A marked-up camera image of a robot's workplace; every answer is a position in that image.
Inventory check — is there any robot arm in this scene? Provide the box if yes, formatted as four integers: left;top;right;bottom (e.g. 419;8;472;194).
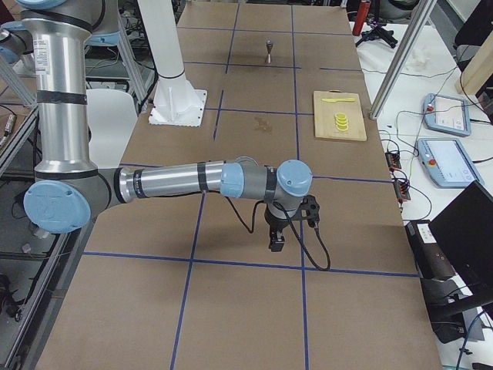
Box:
22;1;318;251
1;21;35;72

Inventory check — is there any orange terminal block upper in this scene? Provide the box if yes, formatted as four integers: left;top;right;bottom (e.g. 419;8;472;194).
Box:
385;151;401;171

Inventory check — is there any teach pendant with red button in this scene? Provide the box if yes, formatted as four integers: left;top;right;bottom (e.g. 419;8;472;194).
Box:
416;138;485;189

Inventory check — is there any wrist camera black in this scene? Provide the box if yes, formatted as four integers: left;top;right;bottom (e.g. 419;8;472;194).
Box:
299;194;320;229

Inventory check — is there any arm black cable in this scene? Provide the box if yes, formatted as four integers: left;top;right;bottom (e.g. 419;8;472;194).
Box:
225;194;332;271

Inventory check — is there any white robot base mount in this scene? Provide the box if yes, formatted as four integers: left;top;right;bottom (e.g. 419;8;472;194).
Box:
138;0;207;127

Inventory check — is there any black tripod handle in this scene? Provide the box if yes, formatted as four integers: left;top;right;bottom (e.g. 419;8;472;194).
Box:
355;24;398;49

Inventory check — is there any black box under monitor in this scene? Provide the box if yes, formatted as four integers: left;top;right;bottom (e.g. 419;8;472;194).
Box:
405;220;455;281

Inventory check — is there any red thermos bottle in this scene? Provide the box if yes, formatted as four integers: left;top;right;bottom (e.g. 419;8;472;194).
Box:
352;0;371;36

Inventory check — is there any orange terminal block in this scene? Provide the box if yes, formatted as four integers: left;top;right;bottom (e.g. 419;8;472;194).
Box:
385;151;401;171
393;181;411;204

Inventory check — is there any aluminium camera frame post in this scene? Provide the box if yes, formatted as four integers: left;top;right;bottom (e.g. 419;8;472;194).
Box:
369;0;438;120

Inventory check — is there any bamboo cutting board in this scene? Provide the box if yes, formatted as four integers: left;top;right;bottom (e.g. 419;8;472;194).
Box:
313;91;367;142

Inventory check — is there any white crumpled tissue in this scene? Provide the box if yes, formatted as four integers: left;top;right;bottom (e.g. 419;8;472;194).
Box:
406;45;432;70

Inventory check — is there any yellow plastic knife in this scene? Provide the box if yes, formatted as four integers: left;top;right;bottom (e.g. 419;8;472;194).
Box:
321;98;356;103

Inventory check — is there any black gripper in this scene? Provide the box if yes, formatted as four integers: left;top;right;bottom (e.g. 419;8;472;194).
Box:
264;204;290;252

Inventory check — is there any black computer monitor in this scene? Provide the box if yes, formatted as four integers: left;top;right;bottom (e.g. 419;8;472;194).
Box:
429;181;492;293

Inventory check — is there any orange terminal block lower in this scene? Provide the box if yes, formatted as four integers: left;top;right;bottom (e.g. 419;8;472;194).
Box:
393;181;411;204

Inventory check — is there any steel jigger measuring cup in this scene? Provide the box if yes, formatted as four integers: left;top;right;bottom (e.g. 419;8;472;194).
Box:
265;39;273;65

